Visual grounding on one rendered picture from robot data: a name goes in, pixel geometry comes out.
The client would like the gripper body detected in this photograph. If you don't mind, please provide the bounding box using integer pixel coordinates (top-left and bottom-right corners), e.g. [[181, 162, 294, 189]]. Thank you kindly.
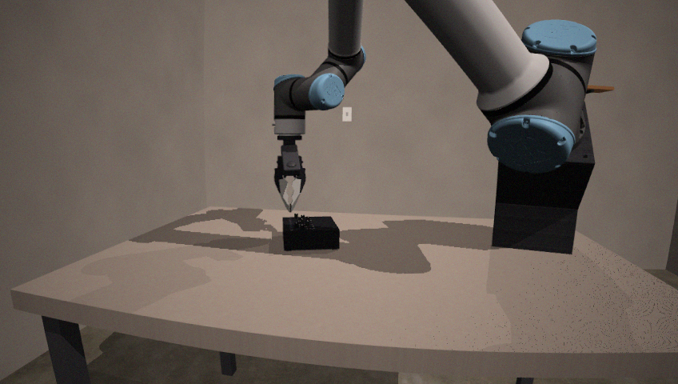
[[277, 135, 303, 178]]

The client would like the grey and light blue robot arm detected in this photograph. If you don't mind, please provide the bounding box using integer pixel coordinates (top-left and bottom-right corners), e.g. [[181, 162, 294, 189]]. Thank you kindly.
[[272, 0, 596, 174]]

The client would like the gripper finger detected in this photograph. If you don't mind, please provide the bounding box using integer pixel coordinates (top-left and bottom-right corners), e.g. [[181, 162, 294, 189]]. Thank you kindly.
[[290, 168, 305, 212], [274, 168, 290, 212]]

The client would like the black lighting desk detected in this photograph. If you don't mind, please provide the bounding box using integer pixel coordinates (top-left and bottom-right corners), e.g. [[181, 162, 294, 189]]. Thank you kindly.
[[283, 214, 340, 251]]

